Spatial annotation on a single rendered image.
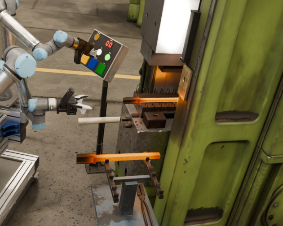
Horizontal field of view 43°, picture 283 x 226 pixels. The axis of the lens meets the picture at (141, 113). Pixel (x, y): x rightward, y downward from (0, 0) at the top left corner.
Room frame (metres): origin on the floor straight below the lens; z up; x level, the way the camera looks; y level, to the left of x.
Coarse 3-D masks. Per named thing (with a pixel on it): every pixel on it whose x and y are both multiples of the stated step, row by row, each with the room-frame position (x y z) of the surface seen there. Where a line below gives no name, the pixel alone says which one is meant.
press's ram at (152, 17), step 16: (160, 0) 1.89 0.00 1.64; (176, 0) 1.87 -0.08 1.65; (192, 0) 1.90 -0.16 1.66; (144, 16) 2.09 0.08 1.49; (160, 16) 1.86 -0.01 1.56; (176, 16) 1.87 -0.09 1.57; (144, 32) 2.05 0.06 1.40; (160, 32) 1.85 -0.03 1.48; (176, 32) 1.88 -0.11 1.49; (160, 48) 1.85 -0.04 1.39; (176, 48) 1.89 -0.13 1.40
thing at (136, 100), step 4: (124, 100) 1.91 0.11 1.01; (128, 100) 1.92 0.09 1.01; (132, 100) 1.94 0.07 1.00; (136, 100) 1.95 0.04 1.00; (140, 100) 1.94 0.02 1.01; (144, 100) 1.96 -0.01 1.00; (148, 100) 1.97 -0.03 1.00; (152, 100) 1.98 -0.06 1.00; (156, 100) 1.99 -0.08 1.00; (160, 100) 2.00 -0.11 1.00; (164, 100) 2.01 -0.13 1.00; (168, 100) 2.02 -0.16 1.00; (172, 100) 2.03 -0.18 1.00; (176, 100) 2.04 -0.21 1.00
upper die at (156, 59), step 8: (144, 40) 2.03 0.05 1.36; (144, 48) 2.01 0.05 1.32; (144, 56) 1.99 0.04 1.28; (152, 56) 1.89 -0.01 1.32; (160, 56) 1.91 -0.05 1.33; (168, 56) 1.93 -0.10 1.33; (176, 56) 1.95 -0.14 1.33; (152, 64) 1.90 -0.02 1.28; (160, 64) 1.91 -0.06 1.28; (168, 64) 1.93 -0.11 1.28; (176, 64) 1.95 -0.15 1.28; (184, 64) 1.97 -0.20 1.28
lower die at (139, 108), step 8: (136, 96) 2.02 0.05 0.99; (144, 96) 2.04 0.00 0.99; (152, 96) 2.06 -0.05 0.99; (160, 96) 2.08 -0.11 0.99; (168, 96) 2.10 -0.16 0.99; (176, 96) 2.12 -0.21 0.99; (136, 104) 2.00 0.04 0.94; (144, 104) 1.93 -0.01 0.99; (160, 104) 1.96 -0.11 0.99; (168, 104) 1.98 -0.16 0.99; (176, 104) 2.00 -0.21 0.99
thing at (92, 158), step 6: (78, 156) 1.36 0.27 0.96; (84, 156) 1.37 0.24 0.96; (90, 156) 1.37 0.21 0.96; (96, 156) 1.39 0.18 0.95; (102, 156) 1.40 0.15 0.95; (108, 156) 1.41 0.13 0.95; (114, 156) 1.42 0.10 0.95; (120, 156) 1.43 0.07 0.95; (126, 156) 1.44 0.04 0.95; (132, 156) 1.44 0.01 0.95; (138, 156) 1.45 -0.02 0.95; (144, 156) 1.46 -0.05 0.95; (150, 156) 1.48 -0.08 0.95; (156, 156) 1.49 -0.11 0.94; (78, 162) 1.36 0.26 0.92; (84, 162) 1.37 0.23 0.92; (90, 162) 1.38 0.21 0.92
